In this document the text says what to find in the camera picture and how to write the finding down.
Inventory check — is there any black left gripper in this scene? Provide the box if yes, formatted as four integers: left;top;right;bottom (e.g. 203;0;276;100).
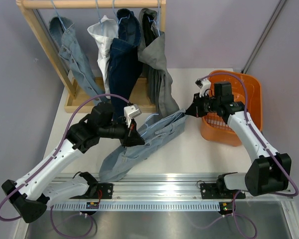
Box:
99;116;145;149

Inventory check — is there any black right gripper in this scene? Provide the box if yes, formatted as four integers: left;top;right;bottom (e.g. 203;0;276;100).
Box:
187;91;221;118

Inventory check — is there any light blue skirt hanger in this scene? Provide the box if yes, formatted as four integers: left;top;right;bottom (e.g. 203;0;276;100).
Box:
140;113;161;136

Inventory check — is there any light blue denim skirt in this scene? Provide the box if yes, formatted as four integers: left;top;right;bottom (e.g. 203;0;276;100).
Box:
99;109;187;183

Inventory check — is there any grey pleated skirt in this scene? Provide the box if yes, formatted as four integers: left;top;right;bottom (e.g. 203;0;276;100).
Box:
138;8;179;117

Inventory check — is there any light blue grey-skirt hanger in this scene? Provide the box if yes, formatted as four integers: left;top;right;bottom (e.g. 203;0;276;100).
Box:
146;0;162;37

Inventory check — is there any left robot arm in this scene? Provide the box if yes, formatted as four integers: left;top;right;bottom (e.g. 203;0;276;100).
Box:
1;103;145;223

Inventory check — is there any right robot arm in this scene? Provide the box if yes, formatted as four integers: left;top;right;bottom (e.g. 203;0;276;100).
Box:
185;79;291;197

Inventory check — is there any light blue shirt hanger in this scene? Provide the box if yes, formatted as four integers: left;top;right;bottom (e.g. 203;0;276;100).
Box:
95;0;104;35

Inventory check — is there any light blue jacket hanger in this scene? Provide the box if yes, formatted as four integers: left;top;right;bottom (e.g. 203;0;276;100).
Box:
51;0;67;31

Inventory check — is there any light blue dark-denim hanger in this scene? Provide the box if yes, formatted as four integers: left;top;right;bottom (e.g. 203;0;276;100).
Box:
112;0;130;27

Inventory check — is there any orange plastic basket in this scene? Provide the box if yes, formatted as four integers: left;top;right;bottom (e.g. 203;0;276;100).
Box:
200;70;263;146

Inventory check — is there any wooden clothes rack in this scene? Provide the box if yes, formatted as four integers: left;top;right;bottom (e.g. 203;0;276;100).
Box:
16;0;166;113

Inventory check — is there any dark blue denim garment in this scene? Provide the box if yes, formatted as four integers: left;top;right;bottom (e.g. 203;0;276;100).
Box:
108;8;143;100

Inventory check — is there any white shirt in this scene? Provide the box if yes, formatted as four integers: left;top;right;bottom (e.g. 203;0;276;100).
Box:
87;15;118;94

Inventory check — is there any light denim jacket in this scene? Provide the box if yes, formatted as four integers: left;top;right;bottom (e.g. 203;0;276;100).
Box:
48;16;105;97

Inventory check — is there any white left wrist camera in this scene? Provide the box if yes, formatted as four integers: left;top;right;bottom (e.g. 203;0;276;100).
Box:
124;104;142;127

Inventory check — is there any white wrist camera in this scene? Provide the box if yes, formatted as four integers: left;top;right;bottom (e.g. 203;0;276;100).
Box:
195;78;211;98
124;104;142;127

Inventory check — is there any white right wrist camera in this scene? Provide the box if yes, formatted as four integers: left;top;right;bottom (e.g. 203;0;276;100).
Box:
195;78;211;98

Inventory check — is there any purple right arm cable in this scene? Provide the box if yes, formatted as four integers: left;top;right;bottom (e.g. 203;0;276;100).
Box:
199;70;299;197

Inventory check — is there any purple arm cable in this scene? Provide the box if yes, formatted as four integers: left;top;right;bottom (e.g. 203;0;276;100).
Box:
0;93;130;221
199;70;299;197

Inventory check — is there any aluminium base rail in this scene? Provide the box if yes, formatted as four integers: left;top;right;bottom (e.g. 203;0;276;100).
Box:
53;176;293;213

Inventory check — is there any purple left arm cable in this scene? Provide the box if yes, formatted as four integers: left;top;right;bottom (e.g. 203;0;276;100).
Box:
0;93;130;221

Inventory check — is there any aluminium corner post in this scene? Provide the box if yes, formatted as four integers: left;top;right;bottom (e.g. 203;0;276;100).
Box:
241;0;288;74

